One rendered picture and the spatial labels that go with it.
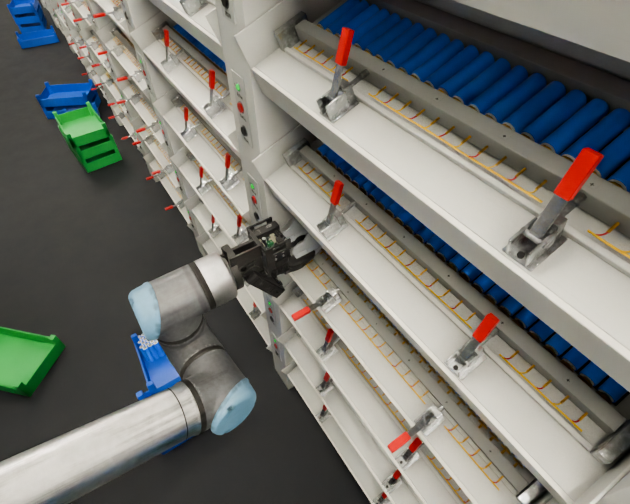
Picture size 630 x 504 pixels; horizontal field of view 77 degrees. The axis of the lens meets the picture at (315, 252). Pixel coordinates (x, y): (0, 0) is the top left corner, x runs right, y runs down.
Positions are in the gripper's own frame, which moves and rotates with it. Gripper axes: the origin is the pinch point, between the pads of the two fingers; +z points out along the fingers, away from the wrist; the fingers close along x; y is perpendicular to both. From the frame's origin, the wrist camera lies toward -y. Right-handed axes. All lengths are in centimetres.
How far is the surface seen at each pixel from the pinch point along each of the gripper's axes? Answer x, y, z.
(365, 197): -12.3, 18.6, 0.0
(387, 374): -28.6, -5.7, -5.9
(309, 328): -3.9, -25.2, -6.0
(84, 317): 77, -77, -62
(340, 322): -16.0, -5.8, -6.4
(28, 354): 72, -76, -83
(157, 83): 77, 3, -6
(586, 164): -38, 42, -4
